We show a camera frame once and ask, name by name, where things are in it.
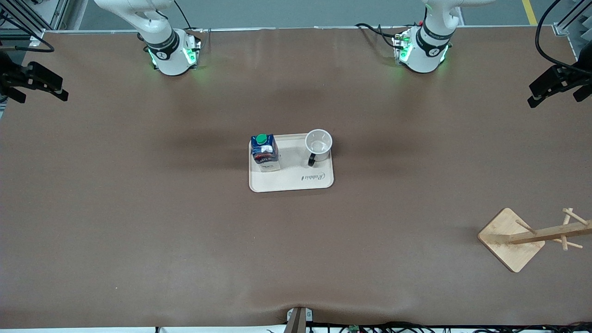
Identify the blue milk carton green cap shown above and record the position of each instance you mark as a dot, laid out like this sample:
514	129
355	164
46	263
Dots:
265	152

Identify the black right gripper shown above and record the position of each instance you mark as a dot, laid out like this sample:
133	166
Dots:
18	75

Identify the wooden mug rack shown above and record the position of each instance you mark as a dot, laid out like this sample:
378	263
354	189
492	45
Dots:
508	245

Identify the aluminium frame profile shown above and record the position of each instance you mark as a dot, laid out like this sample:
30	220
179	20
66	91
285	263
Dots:
566	23
32	21

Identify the cream rectangular plastic tray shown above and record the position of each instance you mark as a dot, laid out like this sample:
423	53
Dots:
296	178

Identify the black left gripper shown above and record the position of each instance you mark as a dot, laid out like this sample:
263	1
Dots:
565	76

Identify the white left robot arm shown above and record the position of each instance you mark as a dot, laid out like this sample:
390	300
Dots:
425	55

